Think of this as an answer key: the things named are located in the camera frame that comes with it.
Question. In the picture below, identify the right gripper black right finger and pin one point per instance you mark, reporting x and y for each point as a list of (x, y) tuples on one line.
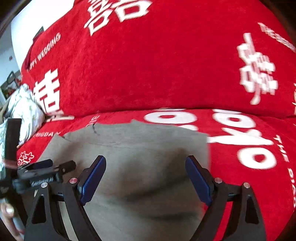
[(245, 221)]

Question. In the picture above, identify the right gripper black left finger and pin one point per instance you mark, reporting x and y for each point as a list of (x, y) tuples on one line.
[(45, 219)]

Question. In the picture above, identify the grey knit garment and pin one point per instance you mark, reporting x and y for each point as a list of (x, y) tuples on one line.
[(145, 192)]

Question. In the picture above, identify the person's left hand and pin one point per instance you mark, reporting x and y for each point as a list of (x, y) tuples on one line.
[(8, 214)]

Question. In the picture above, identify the floral light blue quilt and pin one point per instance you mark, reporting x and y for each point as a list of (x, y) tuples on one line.
[(21, 104)]

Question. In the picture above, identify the red wedding bed cover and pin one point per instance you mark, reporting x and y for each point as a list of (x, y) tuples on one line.
[(224, 68)]

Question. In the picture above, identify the framed wall picture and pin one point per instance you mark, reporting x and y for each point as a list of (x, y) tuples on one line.
[(12, 83)]

